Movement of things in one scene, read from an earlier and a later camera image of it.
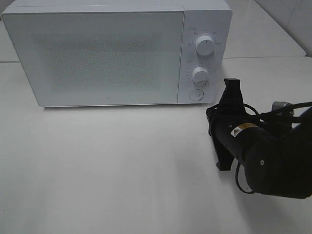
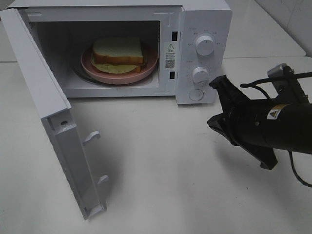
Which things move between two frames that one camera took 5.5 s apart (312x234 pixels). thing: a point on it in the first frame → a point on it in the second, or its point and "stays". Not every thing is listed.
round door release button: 196,94 stays
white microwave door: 101,58 → 53,108
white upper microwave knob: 204,46 stays
